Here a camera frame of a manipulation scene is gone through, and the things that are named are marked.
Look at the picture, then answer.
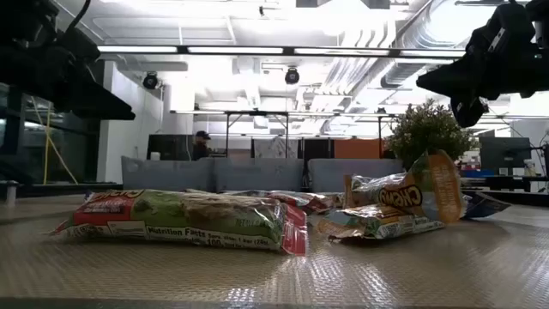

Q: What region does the blue granola bar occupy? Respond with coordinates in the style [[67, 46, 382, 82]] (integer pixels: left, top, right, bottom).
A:
[[461, 191, 512, 220]]

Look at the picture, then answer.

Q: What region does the black partition panel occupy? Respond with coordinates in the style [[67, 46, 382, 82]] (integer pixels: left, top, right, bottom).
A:
[[302, 138, 335, 161]]

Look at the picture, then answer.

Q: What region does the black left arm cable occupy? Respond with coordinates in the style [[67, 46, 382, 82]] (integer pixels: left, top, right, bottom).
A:
[[63, 0, 93, 36]]

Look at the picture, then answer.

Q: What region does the black metal workstation frame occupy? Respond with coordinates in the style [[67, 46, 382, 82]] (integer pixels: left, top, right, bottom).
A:
[[223, 110, 289, 159]]

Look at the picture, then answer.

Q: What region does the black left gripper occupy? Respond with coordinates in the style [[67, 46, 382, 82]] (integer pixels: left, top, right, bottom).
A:
[[0, 27, 136, 121]]

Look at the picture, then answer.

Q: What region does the yellow extension cord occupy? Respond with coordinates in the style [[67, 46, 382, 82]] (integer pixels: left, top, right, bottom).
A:
[[30, 96, 79, 185]]

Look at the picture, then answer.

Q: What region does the white post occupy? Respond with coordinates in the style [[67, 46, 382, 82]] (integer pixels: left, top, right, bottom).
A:
[[0, 179, 21, 206]]

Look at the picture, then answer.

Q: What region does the orange partition panel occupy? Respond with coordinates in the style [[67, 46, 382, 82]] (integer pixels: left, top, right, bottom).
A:
[[333, 138, 383, 160]]

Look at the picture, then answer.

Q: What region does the potted green plant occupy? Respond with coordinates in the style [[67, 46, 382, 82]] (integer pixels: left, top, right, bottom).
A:
[[385, 98, 478, 171]]

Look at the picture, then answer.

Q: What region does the dark office desk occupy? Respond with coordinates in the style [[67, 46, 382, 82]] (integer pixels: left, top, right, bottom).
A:
[[461, 174, 549, 194]]

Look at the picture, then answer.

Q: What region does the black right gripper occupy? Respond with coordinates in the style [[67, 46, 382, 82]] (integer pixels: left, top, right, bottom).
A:
[[416, 2, 549, 129]]

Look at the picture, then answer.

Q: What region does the black computer monitor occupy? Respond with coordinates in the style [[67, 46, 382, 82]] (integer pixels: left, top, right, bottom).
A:
[[147, 134, 195, 161]]

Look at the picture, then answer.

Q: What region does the dark computer monitor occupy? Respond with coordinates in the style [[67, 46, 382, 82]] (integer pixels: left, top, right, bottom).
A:
[[479, 136, 532, 172]]

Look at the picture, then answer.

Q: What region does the tan silicone baking mat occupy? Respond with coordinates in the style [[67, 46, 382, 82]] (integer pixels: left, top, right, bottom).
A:
[[0, 195, 549, 306]]

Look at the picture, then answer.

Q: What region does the person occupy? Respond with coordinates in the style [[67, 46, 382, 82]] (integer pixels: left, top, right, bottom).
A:
[[191, 130, 214, 162]]

